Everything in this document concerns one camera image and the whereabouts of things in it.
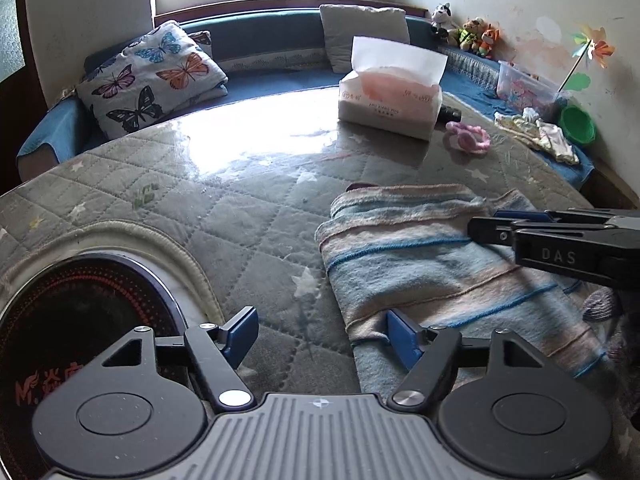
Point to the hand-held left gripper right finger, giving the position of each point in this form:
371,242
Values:
402,337

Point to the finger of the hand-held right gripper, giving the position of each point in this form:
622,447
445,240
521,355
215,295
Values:
525,215
487,230

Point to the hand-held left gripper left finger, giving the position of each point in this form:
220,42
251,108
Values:
243,329

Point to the striped blue beige towel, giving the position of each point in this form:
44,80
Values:
425,275

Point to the white small cloth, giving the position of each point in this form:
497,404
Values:
557,142

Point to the pale yellow small cloth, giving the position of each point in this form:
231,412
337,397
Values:
517,127

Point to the green plastic bowl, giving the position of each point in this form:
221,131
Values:
577,125

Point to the small black object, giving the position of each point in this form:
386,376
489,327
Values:
447,114

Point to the clear plastic storage box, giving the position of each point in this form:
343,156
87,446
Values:
525,87

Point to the white tissue pack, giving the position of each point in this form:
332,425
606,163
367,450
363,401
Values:
385,105

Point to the round black induction cooker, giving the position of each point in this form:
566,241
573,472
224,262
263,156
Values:
65,310

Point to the colourful pinwheel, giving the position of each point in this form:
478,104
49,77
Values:
592,47

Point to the black white cow plush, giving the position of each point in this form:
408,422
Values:
442,20

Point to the grey square pillow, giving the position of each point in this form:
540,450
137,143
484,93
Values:
360,35

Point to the butterfly print pillow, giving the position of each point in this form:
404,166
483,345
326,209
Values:
150,80

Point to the dark patterned pillow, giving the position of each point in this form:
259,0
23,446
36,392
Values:
202,40

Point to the blue sofa bench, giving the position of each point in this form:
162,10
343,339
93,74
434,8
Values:
270,35

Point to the dark wooden glass door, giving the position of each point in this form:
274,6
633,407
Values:
10,35

